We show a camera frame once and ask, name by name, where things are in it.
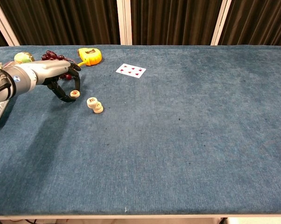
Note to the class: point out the green nesting doll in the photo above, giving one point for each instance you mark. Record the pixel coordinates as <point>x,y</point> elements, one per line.
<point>22,58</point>

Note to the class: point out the dark red grape bunch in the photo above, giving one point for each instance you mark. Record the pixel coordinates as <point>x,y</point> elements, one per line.
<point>50,55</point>

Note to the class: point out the yellow tape measure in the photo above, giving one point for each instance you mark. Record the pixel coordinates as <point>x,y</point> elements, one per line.
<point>90,57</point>

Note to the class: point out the blue table cloth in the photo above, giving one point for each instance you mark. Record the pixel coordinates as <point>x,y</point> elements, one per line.
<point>177,140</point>

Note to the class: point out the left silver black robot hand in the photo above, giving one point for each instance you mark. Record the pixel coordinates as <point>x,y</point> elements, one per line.
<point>51,70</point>

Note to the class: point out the white frame post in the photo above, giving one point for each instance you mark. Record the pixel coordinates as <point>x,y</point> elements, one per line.
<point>124,23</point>
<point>221,23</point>
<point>5,25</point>

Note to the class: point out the red diamonds playing card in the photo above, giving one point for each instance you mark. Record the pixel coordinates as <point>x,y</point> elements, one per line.
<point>131,70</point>

